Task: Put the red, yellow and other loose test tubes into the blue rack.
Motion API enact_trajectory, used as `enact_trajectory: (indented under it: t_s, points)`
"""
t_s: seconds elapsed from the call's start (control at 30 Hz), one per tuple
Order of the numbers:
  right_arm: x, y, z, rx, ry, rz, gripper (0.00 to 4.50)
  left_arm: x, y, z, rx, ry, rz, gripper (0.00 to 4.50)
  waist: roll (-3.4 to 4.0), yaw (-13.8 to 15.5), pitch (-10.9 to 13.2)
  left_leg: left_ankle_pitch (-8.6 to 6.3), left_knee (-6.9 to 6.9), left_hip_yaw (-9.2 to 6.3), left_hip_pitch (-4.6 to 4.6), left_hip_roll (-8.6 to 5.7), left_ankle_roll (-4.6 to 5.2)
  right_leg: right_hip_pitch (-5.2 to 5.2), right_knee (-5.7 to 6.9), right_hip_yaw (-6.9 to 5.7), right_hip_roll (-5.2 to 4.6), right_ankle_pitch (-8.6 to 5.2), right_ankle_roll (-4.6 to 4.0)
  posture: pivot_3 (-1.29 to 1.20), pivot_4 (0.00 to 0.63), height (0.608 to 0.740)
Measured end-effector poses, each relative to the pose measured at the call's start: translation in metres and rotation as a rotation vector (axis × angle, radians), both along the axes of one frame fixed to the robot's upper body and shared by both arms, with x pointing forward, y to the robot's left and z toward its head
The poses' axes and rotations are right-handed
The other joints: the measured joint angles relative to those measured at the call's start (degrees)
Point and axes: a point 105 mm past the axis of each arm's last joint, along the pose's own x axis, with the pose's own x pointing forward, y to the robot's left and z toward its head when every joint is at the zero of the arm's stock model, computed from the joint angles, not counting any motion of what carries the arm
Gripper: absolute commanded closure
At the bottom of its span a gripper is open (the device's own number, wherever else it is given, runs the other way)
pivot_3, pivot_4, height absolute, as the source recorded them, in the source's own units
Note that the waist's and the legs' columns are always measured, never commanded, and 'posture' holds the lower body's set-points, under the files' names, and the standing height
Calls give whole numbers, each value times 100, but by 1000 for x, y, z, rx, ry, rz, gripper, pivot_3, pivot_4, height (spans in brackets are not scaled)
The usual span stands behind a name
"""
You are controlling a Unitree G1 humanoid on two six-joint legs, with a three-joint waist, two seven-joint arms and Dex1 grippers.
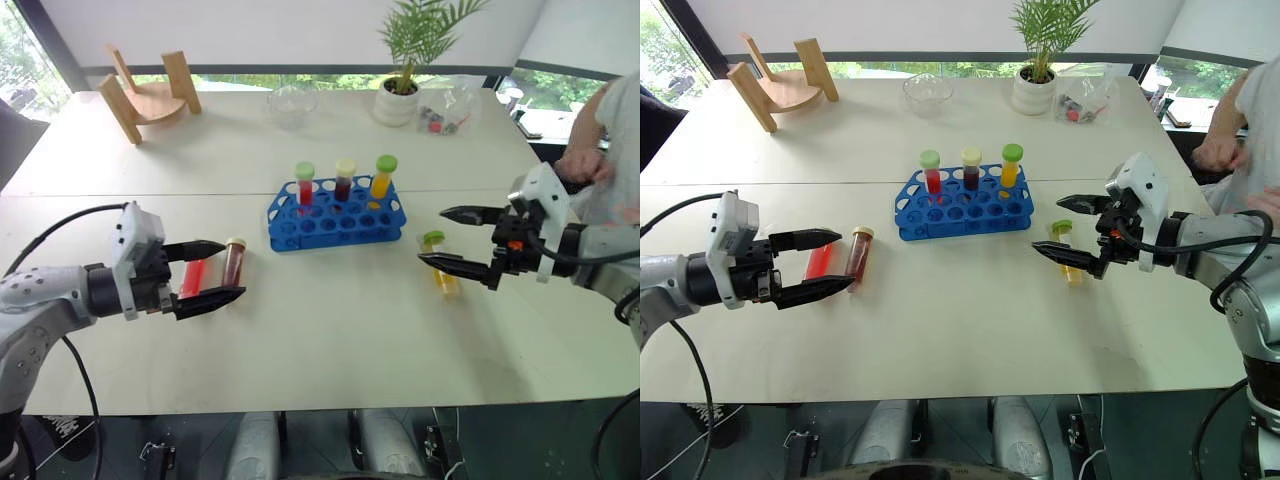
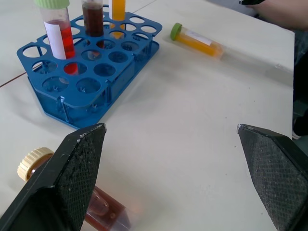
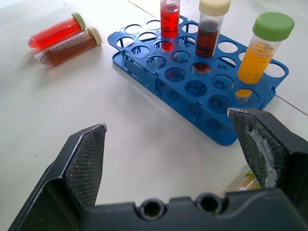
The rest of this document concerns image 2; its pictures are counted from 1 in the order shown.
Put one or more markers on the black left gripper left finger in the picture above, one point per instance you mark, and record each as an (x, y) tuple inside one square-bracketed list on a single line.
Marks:
[(60, 183)]

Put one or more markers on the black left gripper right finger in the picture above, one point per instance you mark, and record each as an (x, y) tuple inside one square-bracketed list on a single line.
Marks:
[(274, 178)]

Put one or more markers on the brown liquid tube cream cap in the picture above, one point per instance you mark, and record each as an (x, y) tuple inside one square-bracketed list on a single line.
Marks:
[(103, 204)]

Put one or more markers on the blue tube rack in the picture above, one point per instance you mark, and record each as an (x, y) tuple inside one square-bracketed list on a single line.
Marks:
[(96, 69)]

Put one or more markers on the red liquid tube green cap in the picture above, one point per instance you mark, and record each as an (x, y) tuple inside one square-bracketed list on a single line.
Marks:
[(60, 33)]

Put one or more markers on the orange liquid tube green cap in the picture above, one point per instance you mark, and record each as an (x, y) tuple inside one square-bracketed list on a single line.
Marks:
[(199, 43)]

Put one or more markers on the dark brown liquid tube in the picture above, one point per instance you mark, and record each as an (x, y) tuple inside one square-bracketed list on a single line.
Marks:
[(93, 21)]

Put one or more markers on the person's bare hand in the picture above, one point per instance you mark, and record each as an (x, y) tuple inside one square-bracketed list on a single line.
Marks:
[(279, 12)]

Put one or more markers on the black and white shoe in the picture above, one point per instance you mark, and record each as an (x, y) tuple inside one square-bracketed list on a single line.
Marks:
[(296, 133)]

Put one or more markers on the person's dark trousers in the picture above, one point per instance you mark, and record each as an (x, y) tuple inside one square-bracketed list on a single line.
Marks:
[(300, 79)]

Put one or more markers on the black object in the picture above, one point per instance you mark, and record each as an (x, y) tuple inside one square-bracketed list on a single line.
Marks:
[(251, 2)]

